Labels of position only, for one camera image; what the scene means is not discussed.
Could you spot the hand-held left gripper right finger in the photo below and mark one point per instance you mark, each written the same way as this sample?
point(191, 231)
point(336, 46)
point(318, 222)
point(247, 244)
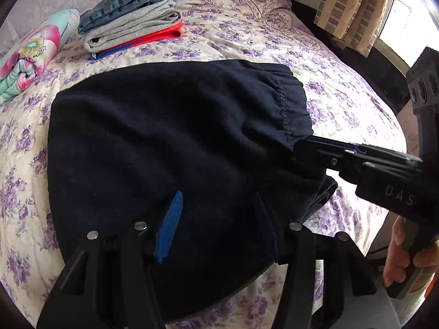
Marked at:
point(269, 226)

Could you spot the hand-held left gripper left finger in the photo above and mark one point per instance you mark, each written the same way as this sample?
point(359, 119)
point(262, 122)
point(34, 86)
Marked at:
point(168, 228)

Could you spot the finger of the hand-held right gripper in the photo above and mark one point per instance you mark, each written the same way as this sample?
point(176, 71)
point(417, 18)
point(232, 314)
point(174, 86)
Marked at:
point(319, 154)
point(384, 154)

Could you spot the navy blue pants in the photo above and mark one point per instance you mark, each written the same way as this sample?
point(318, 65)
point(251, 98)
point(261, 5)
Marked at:
point(154, 137)

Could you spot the folded grey pants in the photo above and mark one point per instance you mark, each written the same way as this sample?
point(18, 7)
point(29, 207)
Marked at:
point(137, 29)

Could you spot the person's right hand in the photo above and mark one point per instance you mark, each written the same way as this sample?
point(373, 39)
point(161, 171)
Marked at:
point(394, 253)

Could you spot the purple floral bedsheet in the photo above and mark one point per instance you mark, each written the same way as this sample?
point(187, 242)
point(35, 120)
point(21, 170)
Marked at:
point(240, 41)

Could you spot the window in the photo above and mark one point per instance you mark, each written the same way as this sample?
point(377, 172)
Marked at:
point(404, 17)

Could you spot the beige checked curtain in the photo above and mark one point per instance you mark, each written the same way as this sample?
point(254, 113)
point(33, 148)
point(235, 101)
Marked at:
point(353, 7)

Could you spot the folded red garment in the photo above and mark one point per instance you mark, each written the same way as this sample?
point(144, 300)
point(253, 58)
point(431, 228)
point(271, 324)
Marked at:
point(154, 37)

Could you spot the folded floral quilt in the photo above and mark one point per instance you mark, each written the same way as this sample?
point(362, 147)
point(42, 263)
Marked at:
point(31, 54)

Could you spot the folded blue jeans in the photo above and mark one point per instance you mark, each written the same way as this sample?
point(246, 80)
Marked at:
point(130, 0)

